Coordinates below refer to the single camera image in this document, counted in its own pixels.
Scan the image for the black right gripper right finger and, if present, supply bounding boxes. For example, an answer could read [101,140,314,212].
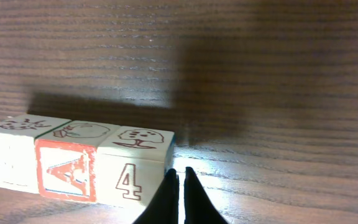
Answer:
[184,167,227,224]

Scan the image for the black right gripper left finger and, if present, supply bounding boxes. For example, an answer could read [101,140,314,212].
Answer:
[133,169,179,224]

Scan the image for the white block number 4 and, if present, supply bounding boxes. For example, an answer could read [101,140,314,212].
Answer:
[94,126,175,207]

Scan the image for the red block letter A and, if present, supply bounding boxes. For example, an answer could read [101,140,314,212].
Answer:
[35,121,119,203]

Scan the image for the white block letter M ladybug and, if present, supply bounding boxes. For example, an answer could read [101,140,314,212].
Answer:
[0,114,70,194]

